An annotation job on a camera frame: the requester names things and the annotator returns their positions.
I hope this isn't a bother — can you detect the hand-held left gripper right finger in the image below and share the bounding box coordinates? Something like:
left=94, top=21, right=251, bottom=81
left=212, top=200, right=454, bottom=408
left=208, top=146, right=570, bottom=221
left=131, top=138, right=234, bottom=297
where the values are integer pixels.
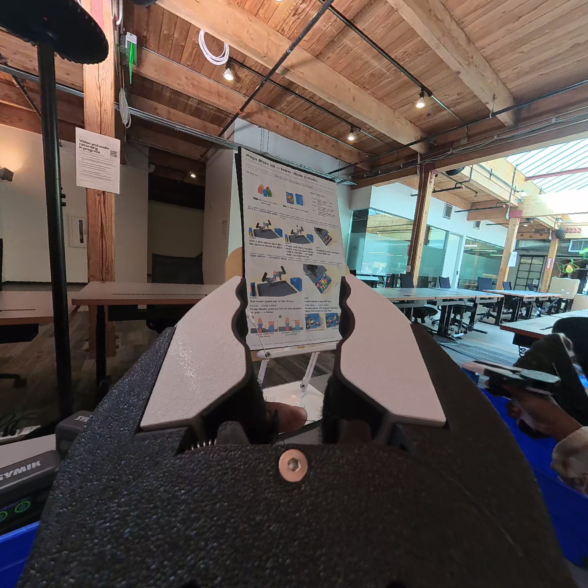
left=333, top=274, right=448, bottom=426

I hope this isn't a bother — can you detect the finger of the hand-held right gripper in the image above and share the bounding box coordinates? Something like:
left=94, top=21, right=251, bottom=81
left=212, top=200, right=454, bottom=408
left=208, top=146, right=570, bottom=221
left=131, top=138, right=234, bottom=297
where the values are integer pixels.
left=462, top=360, right=525, bottom=383

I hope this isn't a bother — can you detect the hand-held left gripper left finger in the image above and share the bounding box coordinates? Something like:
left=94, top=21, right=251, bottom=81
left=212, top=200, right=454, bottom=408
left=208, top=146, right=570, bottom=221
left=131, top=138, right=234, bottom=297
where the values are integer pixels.
left=139, top=276, right=258, bottom=432

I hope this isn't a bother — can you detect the blue plastic bin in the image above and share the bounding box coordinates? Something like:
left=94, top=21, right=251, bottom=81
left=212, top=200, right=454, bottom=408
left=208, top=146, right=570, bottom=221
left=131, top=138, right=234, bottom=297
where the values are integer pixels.
left=0, top=520, right=41, bottom=588
left=475, top=381, right=588, bottom=570

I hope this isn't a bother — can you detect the person's right forearm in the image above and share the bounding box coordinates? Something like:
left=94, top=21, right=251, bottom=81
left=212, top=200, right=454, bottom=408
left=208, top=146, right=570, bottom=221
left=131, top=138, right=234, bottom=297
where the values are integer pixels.
left=550, top=425, right=588, bottom=494

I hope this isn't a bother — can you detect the person's right hand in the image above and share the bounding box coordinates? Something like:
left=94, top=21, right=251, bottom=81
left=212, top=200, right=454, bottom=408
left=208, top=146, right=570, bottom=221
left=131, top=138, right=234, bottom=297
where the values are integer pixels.
left=505, top=393, right=584, bottom=443

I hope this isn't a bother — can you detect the person's left hand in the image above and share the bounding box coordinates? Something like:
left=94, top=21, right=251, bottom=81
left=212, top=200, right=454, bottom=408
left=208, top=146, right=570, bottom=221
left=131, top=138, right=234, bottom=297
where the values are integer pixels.
left=266, top=401, right=308, bottom=433

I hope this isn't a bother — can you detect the black office chair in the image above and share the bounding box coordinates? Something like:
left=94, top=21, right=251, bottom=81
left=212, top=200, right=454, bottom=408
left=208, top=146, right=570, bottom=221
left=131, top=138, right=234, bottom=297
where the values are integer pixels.
left=151, top=252, right=206, bottom=286
left=550, top=316, right=588, bottom=356

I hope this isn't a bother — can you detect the wooden office desk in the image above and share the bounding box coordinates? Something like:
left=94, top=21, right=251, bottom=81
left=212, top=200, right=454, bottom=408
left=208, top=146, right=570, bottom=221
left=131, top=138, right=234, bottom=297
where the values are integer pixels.
left=367, top=287, right=503, bottom=338
left=0, top=290, right=57, bottom=345
left=498, top=310, right=588, bottom=350
left=70, top=280, right=223, bottom=382

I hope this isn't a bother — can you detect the white sheet stand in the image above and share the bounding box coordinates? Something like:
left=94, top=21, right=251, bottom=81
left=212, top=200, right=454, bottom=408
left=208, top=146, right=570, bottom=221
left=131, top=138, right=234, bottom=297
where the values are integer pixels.
left=252, top=342, right=334, bottom=421

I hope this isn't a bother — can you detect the green potted plant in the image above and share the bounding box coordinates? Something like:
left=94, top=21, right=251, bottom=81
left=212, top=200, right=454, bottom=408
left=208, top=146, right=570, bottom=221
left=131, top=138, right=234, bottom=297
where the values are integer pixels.
left=558, top=248, right=588, bottom=277

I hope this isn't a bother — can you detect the wooden pillar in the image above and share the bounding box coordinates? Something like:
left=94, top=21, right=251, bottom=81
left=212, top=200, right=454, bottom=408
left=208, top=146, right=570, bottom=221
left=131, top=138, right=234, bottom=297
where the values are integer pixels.
left=406, top=164, right=436, bottom=276
left=82, top=0, right=118, bottom=285

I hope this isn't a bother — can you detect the printed instruction sheet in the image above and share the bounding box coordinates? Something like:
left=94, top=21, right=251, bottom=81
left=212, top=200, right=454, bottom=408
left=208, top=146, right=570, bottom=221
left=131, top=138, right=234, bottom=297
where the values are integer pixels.
left=236, top=146, right=345, bottom=353

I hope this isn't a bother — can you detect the white power strip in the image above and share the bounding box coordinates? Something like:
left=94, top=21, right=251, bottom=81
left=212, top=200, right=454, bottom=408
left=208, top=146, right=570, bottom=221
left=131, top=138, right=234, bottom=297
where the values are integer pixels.
left=0, top=424, right=43, bottom=444

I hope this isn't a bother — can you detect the white paper notice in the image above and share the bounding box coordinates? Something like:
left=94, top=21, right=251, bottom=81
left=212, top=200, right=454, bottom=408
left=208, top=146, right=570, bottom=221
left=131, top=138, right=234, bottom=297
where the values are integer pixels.
left=75, top=126, right=121, bottom=195

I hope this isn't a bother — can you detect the black disc pole stand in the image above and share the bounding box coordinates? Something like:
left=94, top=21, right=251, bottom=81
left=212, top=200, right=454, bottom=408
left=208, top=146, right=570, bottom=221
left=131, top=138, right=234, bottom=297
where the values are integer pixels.
left=0, top=0, right=110, bottom=421

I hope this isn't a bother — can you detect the white coiled cable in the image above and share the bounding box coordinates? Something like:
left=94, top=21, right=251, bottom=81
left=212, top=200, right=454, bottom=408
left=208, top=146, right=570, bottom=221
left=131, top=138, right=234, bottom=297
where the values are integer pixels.
left=198, top=28, right=231, bottom=66

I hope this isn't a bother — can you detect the green lit wall device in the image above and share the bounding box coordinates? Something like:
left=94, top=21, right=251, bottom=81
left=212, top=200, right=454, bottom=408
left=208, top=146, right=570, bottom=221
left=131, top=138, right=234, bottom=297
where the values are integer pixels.
left=123, top=31, right=139, bottom=85

